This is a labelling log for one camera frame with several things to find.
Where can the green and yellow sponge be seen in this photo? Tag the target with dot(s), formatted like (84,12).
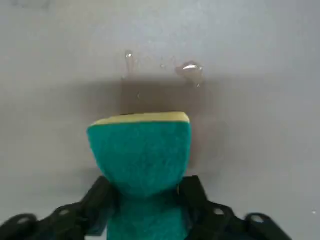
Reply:
(142,155)

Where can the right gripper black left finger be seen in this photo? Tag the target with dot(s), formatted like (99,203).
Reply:
(82,210)

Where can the small clear liquid drop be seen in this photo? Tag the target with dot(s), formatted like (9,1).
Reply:
(129,56)
(190,71)

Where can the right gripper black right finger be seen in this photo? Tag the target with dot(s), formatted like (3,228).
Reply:
(220,215)

